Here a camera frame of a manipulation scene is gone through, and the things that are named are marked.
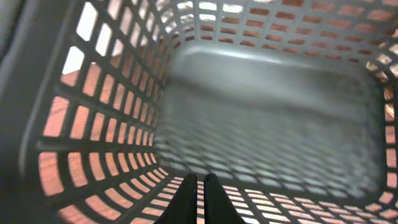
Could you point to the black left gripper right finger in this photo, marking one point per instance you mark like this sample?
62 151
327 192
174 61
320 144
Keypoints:
218 207

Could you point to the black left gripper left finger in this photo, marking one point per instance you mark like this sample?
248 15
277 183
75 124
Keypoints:
182 208

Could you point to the grey plastic lattice basket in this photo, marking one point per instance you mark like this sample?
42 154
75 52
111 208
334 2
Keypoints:
106 106

